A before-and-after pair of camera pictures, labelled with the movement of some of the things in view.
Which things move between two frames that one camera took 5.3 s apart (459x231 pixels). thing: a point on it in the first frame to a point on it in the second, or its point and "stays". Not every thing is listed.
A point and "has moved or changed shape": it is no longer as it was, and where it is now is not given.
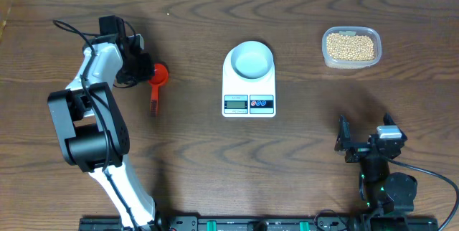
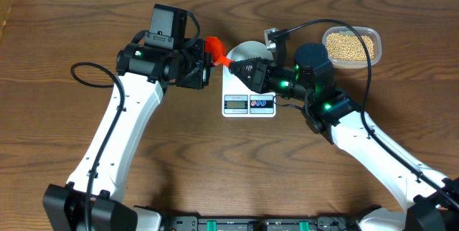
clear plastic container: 351,47 stays
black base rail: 228,224 stays
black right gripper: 343,140 to 261,71
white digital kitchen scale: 247,97 stays
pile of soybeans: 350,47 stays
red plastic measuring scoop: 161,77 has moved or changed shape
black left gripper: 144,72 to 200,77
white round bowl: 252,60 stays
